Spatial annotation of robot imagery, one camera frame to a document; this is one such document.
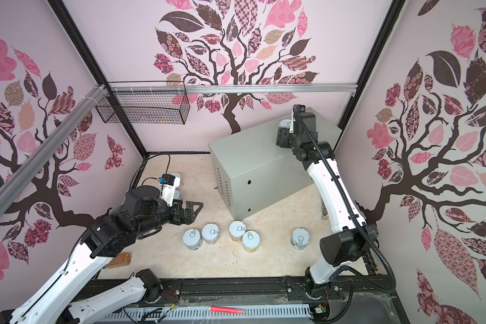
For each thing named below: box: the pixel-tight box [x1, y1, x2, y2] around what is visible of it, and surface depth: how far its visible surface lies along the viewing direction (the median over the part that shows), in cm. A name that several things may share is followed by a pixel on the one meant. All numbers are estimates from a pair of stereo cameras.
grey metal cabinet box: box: [207, 110, 343, 222], surface depth 74 cm
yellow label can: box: [241, 230, 261, 254], surface depth 83 cm
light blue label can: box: [182, 228, 203, 251], surface depth 84 cm
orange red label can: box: [228, 220, 247, 242], surface depth 85 cm
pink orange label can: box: [201, 222, 220, 245], surface depth 85 cm
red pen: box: [209, 305, 247, 314], surface depth 71 cm
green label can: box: [279, 118, 292, 129], surface depth 76 cm
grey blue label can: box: [290, 228, 311, 251], surface depth 84 cm
